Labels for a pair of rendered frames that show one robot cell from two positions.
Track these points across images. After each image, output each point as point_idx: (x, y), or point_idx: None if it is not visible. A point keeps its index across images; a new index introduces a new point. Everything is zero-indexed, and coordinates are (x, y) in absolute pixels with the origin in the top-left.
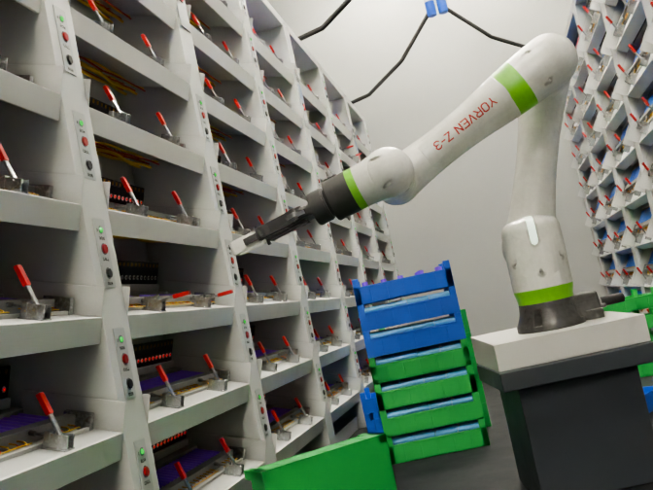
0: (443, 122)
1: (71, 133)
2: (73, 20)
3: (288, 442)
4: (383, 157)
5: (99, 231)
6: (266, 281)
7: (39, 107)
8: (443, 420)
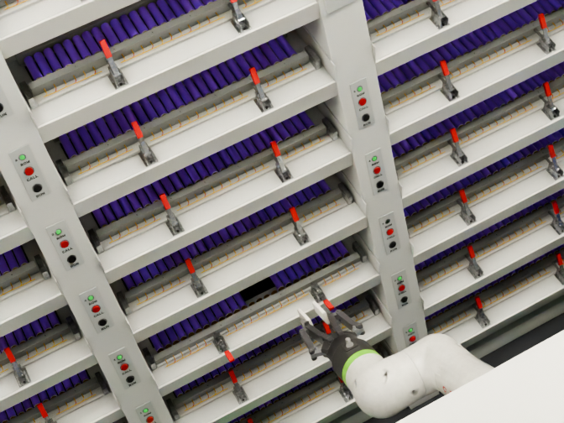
0: (456, 378)
1: (78, 313)
2: (83, 207)
3: (477, 332)
4: (358, 393)
5: (117, 359)
6: None
7: (39, 315)
8: None
